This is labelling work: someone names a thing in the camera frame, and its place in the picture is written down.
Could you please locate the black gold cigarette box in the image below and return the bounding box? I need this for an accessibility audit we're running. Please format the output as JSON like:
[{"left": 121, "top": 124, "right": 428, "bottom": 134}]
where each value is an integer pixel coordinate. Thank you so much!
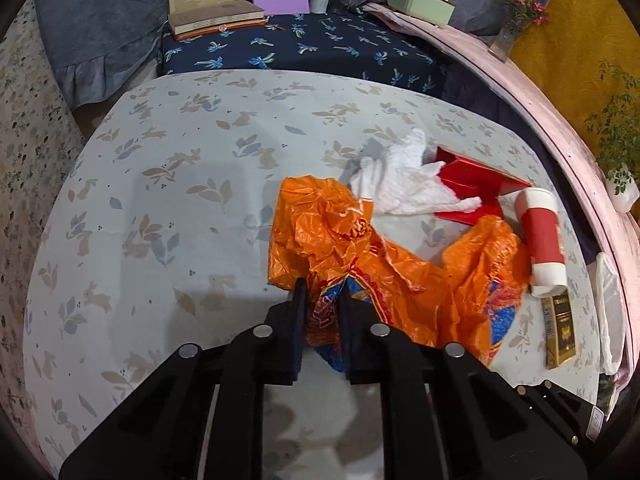
[{"left": 541, "top": 292, "right": 576, "bottom": 370}]

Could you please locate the orange plastic bag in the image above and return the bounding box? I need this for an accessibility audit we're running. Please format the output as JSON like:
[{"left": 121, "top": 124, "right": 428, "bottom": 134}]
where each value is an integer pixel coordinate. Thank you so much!
[{"left": 268, "top": 176, "right": 530, "bottom": 368}]

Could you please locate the white tissue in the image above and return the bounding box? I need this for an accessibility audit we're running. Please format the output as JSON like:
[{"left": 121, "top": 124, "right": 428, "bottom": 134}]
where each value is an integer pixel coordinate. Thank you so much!
[{"left": 349, "top": 128, "right": 482, "bottom": 216}]

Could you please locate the red box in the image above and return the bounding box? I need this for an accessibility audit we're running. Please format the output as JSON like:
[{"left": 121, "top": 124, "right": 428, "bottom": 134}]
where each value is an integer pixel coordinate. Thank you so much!
[{"left": 435, "top": 146, "right": 530, "bottom": 226}]

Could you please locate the red paper cup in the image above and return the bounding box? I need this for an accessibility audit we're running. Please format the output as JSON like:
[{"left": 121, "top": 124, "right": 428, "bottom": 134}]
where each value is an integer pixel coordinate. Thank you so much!
[{"left": 514, "top": 188, "right": 567, "bottom": 298}]

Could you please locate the white trash bin with liner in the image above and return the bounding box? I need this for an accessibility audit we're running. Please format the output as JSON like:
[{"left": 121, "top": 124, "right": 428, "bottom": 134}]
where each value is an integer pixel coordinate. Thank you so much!
[{"left": 592, "top": 252, "right": 626, "bottom": 376}]

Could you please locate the floral grey tablecloth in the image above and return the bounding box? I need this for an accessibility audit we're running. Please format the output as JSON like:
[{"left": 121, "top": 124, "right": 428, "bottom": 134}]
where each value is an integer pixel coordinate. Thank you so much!
[{"left": 23, "top": 70, "right": 600, "bottom": 479}]

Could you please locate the navy floral cloth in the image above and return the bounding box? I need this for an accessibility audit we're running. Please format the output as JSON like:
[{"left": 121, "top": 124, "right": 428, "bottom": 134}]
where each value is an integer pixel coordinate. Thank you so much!
[{"left": 158, "top": 13, "right": 446, "bottom": 98}]

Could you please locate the pink cloth cover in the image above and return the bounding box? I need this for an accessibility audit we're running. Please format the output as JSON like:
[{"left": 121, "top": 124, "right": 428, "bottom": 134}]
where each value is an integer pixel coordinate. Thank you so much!
[{"left": 363, "top": 3, "right": 639, "bottom": 375}]

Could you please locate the potted green fern plant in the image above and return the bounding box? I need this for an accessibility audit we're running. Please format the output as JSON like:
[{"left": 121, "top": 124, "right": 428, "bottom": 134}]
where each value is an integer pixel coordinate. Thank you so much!
[{"left": 585, "top": 61, "right": 639, "bottom": 214}]

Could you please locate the mint green tissue box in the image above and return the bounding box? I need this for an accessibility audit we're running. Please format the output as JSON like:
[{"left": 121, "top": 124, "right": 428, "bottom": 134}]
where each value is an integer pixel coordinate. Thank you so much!
[{"left": 387, "top": 0, "right": 456, "bottom": 26}]

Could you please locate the blue denim backdrop cloth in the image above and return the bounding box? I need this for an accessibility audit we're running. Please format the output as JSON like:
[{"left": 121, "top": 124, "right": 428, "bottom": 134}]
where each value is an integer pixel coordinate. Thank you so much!
[{"left": 34, "top": 0, "right": 566, "bottom": 111}]

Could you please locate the glass vase with red flowers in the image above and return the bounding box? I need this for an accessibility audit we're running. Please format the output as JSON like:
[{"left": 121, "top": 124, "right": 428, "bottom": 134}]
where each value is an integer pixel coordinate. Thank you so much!
[{"left": 489, "top": 0, "right": 549, "bottom": 63}]

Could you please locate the mustard yellow backdrop cloth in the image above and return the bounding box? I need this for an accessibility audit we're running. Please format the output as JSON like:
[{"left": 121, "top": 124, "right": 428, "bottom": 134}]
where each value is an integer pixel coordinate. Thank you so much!
[{"left": 510, "top": 0, "right": 639, "bottom": 153}]

